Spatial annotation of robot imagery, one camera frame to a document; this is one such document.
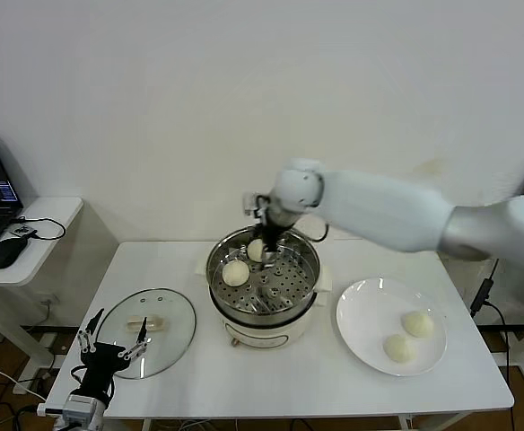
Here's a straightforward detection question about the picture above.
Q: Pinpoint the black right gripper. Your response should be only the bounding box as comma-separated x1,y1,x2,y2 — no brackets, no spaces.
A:
255,222,286,271

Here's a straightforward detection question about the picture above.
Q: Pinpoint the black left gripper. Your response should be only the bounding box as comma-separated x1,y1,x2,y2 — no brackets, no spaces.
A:
75,307,151,399

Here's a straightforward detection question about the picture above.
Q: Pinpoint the white steamed baozi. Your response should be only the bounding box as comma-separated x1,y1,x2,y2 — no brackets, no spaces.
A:
400,312,435,339
247,239,266,263
222,260,250,287
382,333,418,364

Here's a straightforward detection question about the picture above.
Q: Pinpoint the round glass pot lid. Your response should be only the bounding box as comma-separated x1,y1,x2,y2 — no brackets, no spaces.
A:
96,288,198,381

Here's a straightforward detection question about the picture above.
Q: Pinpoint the perforated stainless steel steamer basket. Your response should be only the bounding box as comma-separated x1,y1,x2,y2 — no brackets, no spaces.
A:
206,225,322,316

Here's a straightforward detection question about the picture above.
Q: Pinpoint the white electric cooker base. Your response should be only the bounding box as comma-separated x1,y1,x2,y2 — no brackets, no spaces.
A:
193,261,335,349

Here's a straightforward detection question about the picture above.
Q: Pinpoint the round white plate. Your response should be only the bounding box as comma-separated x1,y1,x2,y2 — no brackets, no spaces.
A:
336,278,448,377

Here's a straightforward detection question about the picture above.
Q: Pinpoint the white side table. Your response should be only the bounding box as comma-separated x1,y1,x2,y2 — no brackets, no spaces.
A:
0,197,85,396

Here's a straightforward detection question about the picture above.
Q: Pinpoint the black computer mouse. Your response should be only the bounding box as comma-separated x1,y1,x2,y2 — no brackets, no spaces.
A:
0,237,33,270

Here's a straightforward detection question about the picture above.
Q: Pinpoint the thin black cable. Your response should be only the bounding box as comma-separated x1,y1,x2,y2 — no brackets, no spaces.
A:
14,217,68,242

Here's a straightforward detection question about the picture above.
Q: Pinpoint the black cable with adapter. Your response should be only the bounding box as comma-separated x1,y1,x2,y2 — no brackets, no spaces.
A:
469,259,510,369

